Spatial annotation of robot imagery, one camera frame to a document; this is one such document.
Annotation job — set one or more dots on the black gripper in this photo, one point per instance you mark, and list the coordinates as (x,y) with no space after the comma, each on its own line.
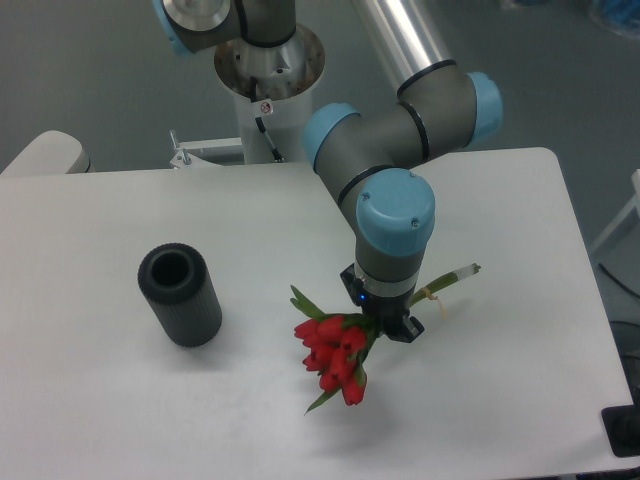
(386,303)

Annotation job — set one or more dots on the red tulip bouquet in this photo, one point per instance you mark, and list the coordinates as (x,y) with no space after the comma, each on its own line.
(338,344)

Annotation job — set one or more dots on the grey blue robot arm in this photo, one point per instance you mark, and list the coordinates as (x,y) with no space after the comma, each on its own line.
(366,162)

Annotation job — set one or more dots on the black ribbed cylindrical vase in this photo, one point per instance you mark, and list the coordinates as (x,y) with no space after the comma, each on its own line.
(175,281)

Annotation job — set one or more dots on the black box at table edge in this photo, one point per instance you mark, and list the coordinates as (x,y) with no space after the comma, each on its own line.
(622,429)

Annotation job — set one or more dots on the blue plastic bag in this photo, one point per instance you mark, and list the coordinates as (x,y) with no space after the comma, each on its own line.
(618,16)

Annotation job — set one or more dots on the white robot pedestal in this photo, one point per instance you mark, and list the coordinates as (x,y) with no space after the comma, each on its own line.
(272,91)

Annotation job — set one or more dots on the white frame at right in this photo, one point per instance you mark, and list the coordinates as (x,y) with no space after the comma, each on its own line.
(620,226)

